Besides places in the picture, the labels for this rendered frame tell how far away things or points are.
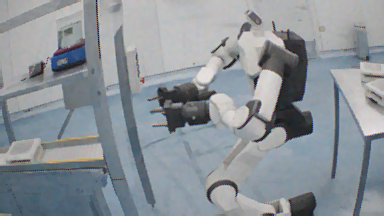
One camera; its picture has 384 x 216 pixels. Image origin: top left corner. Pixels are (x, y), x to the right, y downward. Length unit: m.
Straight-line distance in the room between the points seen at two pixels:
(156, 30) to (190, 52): 0.52
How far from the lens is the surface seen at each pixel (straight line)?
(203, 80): 2.15
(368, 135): 1.86
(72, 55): 1.89
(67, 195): 2.15
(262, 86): 1.65
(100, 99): 1.78
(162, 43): 5.77
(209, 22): 5.82
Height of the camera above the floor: 1.62
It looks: 19 degrees down
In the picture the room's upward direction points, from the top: 9 degrees counter-clockwise
